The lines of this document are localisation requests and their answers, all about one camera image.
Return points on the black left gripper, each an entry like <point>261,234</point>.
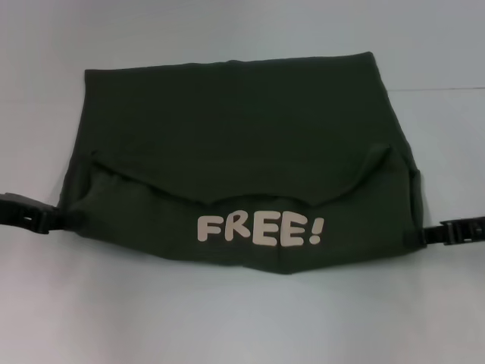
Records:
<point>13,212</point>

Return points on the dark green shirt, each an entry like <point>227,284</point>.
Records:
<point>242,151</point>

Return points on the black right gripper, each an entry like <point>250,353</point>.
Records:
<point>481,227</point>

